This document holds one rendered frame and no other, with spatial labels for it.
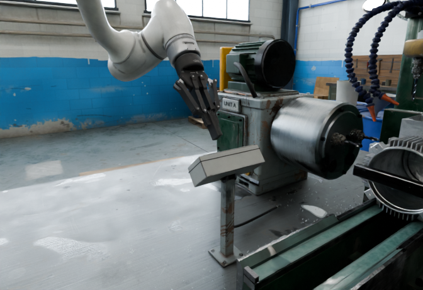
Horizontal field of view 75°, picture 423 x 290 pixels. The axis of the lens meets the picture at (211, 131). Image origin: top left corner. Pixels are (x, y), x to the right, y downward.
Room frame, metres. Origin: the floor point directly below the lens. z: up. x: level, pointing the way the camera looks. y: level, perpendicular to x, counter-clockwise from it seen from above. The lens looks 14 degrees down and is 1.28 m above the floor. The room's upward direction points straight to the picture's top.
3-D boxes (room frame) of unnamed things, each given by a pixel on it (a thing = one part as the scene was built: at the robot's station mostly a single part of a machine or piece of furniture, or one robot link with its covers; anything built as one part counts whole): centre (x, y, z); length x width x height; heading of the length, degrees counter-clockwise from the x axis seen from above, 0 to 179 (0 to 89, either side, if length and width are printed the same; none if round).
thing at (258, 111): (1.15, -0.20, 0.99); 0.35 x 0.31 x 0.37; 33
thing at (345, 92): (2.76, -1.34, 0.99); 0.24 x 0.22 x 0.24; 31
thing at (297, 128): (0.95, -0.33, 1.04); 0.37 x 0.25 x 0.25; 33
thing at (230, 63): (1.16, -0.15, 1.16); 0.33 x 0.26 x 0.42; 33
